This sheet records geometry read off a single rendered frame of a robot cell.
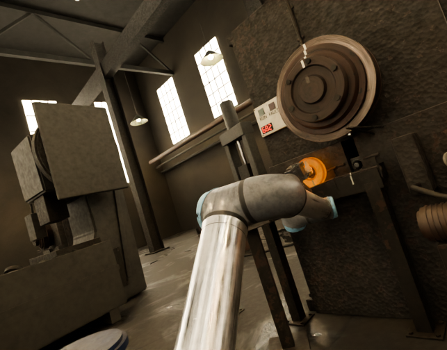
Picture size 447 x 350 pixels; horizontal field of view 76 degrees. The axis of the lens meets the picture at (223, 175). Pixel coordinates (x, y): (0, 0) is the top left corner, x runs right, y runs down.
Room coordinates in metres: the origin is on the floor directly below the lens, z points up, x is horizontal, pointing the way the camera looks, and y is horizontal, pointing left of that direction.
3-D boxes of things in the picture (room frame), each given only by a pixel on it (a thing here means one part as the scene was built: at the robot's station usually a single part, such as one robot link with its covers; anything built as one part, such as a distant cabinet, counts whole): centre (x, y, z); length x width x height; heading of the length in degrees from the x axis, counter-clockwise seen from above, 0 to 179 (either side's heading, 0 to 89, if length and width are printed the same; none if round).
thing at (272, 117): (1.63, -0.40, 1.15); 0.26 x 0.02 x 0.18; 46
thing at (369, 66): (1.32, -0.57, 1.11); 0.47 x 0.06 x 0.47; 46
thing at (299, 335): (1.47, -0.03, 0.36); 0.26 x 0.20 x 0.72; 81
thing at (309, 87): (1.25, -0.50, 1.11); 0.28 x 0.06 x 0.28; 46
